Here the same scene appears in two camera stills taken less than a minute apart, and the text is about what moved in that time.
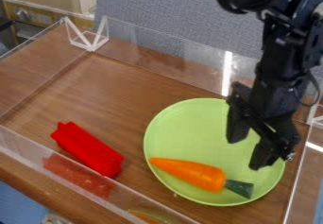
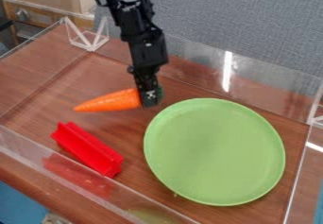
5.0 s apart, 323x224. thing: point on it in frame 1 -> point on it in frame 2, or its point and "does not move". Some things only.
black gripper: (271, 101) -> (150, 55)
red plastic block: (80, 145) does not move
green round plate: (190, 133) does not move
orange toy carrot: (203, 177) -> (126, 98)
